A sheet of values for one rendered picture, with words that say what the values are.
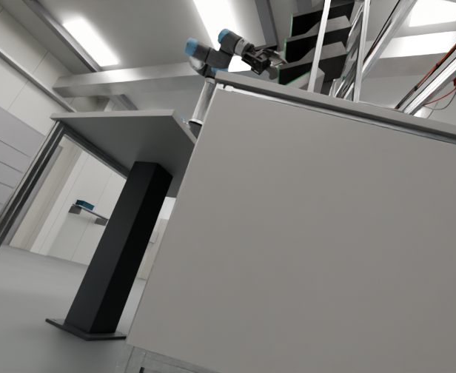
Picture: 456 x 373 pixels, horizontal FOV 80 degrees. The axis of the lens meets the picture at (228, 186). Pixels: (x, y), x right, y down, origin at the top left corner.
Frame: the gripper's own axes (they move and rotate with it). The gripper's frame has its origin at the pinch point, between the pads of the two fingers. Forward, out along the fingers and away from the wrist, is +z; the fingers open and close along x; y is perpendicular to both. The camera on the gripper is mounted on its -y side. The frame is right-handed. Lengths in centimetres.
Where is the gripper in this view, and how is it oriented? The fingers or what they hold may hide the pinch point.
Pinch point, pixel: (286, 69)
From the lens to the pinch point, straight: 132.4
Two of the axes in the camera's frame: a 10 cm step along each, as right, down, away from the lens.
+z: 7.6, 6.0, -2.5
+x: 0.5, -4.3, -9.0
